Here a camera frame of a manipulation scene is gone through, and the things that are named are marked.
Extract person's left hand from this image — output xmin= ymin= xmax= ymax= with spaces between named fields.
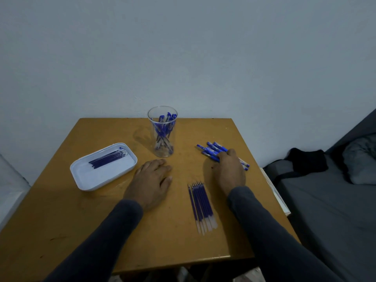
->
xmin=123 ymin=158 xmax=173 ymax=212

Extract person's right hand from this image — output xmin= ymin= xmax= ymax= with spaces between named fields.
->
xmin=213 ymin=148 xmax=247 ymax=198

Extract person's left forearm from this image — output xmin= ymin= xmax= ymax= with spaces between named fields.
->
xmin=44 ymin=199 xmax=144 ymax=282

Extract person's right forearm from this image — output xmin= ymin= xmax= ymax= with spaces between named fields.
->
xmin=227 ymin=186 xmax=345 ymax=282

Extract pile of blue pens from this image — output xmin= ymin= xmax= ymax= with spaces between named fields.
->
xmin=196 ymin=141 xmax=250 ymax=171

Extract clear plastic cup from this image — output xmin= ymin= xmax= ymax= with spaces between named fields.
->
xmin=147 ymin=106 xmax=178 ymax=158

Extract bunch of blue capped pens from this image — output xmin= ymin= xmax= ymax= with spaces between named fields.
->
xmin=155 ymin=112 xmax=177 ymax=154

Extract group of blue pen refills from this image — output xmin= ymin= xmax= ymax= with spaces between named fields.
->
xmin=188 ymin=181 xmax=218 ymax=236
xmin=88 ymin=147 xmax=129 ymax=169

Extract white rectangular tray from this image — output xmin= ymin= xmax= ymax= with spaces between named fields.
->
xmin=70 ymin=143 xmax=138 ymax=192

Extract white board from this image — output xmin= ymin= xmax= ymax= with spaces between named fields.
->
xmin=260 ymin=167 xmax=291 ymax=217

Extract black cloth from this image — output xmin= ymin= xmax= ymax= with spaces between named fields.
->
xmin=286 ymin=148 xmax=329 ymax=175

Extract grey bed mattress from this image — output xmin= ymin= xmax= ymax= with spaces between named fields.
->
xmin=263 ymin=108 xmax=376 ymax=282

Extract white furniture edge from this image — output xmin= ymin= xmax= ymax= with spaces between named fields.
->
xmin=0 ymin=154 xmax=32 ymax=232

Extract grey crumpled pillow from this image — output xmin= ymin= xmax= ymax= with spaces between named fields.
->
xmin=342 ymin=134 xmax=376 ymax=185

